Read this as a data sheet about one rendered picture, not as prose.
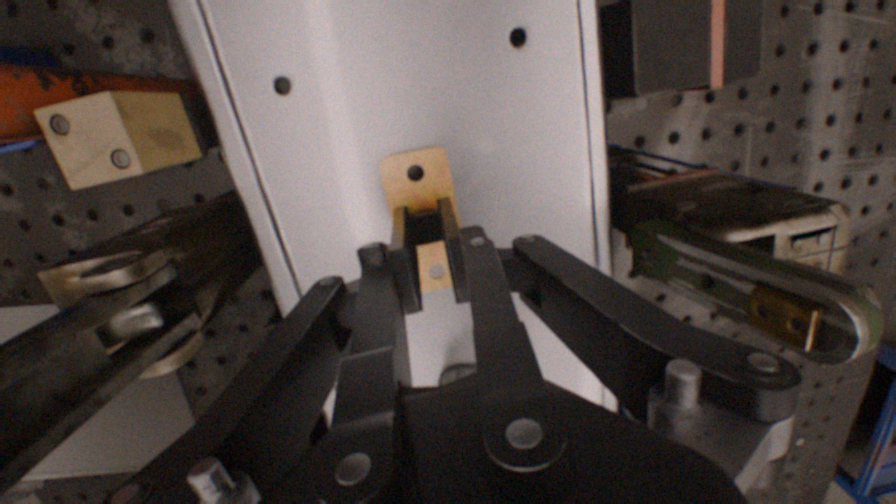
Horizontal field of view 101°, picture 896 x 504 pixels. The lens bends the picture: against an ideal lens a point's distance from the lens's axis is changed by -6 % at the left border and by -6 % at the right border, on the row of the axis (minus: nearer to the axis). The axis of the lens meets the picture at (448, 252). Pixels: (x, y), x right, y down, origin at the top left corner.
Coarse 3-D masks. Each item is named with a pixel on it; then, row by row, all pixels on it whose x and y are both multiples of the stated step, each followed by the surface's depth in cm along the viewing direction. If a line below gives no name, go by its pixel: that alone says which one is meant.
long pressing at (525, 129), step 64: (192, 0) 19; (256, 0) 20; (320, 0) 20; (384, 0) 20; (448, 0) 20; (512, 0) 21; (576, 0) 21; (192, 64) 20; (256, 64) 21; (320, 64) 21; (384, 64) 21; (448, 64) 22; (512, 64) 22; (576, 64) 22; (256, 128) 22; (320, 128) 22; (384, 128) 22; (448, 128) 23; (512, 128) 23; (576, 128) 23; (256, 192) 23; (320, 192) 23; (384, 192) 24; (512, 192) 24; (576, 192) 25; (320, 256) 25; (448, 320) 27; (576, 384) 30
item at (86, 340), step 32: (128, 288) 17; (64, 320) 14; (96, 320) 15; (192, 320) 20; (0, 352) 13; (32, 352) 13; (64, 352) 15; (96, 352) 16; (128, 352) 17; (160, 352) 18; (0, 384) 12; (32, 384) 13; (64, 384) 14; (96, 384) 15; (128, 384) 16; (0, 416) 12; (32, 416) 13; (64, 416) 14; (0, 448) 12; (32, 448) 12; (0, 480) 11
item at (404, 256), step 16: (400, 208) 22; (400, 224) 19; (400, 240) 17; (400, 256) 16; (416, 256) 21; (400, 272) 16; (416, 272) 18; (400, 288) 16; (416, 288) 16; (416, 304) 17
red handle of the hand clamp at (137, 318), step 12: (144, 300) 18; (156, 300) 19; (132, 312) 18; (144, 312) 18; (156, 312) 18; (108, 324) 17; (120, 324) 17; (132, 324) 18; (144, 324) 18; (156, 324) 18; (108, 336) 17; (120, 336) 17; (132, 336) 18; (144, 336) 18; (108, 348) 17
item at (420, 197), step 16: (384, 160) 22; (400, 160) 22; (416, 160) 22; (432, 160) 22; (384, 176) 22; (400, 176) 22; (432, 176) 22; (448, 176) 22; (400, 192) 22; (416, 192) 22; (432, 192) 22; (448, 192) 22; (416, 208) 23; (432, 208) 23; (416, 224) 22; (416, 240) 22; (432, 240) 22; (432, 256) 24; (448, 272) 24; (432, 288) 24
